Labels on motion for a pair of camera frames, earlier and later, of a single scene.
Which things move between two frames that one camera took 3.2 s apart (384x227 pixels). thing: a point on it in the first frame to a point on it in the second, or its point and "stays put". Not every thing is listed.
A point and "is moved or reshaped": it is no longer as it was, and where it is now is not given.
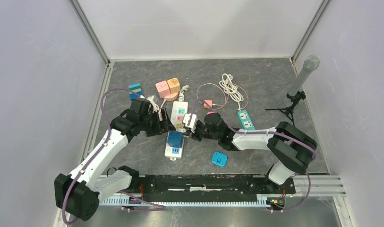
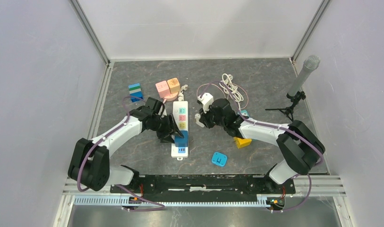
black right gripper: [194, 135] to [204, 117]
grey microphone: [310, 64] stays put
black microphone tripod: [294, 100] stays put
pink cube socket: [163, 89] stays put
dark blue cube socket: [175, 139] is moved or reshaped
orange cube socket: [174, 85] stays put
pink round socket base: [172, 97] stays put
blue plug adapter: [219, 159] stays put
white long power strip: [179, 109] is moved or reshaped
